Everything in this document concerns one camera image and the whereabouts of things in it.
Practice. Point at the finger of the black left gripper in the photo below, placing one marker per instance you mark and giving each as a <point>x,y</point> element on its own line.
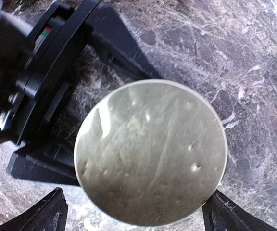
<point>115,45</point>

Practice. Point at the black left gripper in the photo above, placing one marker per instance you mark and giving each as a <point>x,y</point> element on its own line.
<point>38,92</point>

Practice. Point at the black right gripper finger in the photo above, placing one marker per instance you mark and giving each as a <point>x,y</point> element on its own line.
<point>51,162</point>
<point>222,214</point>
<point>49,214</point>

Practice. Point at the white round lid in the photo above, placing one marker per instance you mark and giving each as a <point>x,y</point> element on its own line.
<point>150,153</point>

